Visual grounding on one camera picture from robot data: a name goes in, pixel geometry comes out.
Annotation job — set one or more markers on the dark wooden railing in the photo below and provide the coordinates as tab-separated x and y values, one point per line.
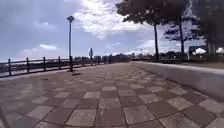
33	64

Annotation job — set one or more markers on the person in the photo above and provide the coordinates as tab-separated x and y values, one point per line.
110	58

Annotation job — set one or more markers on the low grey concrete wall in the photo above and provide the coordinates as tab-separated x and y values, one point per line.
186	75

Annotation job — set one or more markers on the chequered brown paved promenade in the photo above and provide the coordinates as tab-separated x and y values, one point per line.
110	96

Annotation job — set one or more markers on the tall street lamp pole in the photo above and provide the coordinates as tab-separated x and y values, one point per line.
70	43

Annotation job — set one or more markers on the distant sculpture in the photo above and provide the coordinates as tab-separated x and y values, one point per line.
90	53

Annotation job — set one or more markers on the dark pine tree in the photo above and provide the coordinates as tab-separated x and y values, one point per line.
180	31

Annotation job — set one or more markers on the dark leafy tree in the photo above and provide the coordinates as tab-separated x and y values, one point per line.
151	13

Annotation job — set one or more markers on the grass strip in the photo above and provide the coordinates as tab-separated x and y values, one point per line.
206	64

